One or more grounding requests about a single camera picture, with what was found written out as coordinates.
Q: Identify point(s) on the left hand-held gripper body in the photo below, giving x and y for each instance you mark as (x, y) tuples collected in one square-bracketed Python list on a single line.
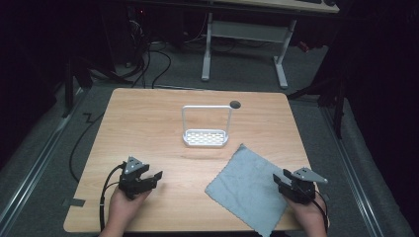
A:
[(131, 182)]

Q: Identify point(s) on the white-framed wooden desk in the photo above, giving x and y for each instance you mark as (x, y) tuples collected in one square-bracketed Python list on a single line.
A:
[(247, 31)]

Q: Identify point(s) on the grey cloth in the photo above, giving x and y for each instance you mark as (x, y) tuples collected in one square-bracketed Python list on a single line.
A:
[(247, 187)]

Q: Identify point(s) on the grey tape strip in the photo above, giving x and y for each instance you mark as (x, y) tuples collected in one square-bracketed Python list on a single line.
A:
[(73, 202)]

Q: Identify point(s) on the black stand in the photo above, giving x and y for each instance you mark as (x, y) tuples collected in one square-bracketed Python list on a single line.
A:
[(70, 85), (332, 95)]

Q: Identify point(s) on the person's right hand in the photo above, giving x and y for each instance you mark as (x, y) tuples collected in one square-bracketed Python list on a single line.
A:
[(306, 214)]

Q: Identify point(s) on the black table grommet hole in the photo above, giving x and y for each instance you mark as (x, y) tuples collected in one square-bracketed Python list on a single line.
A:
[(235, 104)]

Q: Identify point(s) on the dark computer tower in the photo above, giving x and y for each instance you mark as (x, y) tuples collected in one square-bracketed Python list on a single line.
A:
[(136, 33)]

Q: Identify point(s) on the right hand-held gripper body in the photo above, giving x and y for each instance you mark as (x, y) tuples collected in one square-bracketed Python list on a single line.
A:
[(301, 189)]

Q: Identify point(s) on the metal floor rail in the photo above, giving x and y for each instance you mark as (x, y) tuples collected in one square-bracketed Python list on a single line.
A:
[(33, 171), (349, 171)]

